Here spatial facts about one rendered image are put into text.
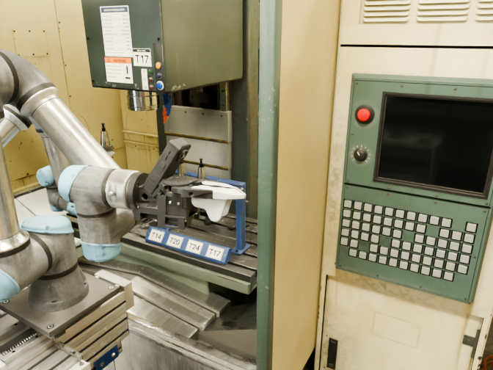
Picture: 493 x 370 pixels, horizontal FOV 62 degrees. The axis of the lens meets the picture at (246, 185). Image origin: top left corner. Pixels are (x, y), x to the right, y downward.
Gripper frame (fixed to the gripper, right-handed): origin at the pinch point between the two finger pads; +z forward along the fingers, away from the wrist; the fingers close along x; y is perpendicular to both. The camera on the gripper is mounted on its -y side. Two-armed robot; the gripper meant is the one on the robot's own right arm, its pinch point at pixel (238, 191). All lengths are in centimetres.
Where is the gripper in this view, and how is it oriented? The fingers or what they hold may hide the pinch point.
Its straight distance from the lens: 71.2
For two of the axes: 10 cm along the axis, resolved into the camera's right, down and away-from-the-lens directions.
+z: 9.6, 1.0, -2.7
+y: -0.4, 9.7, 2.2
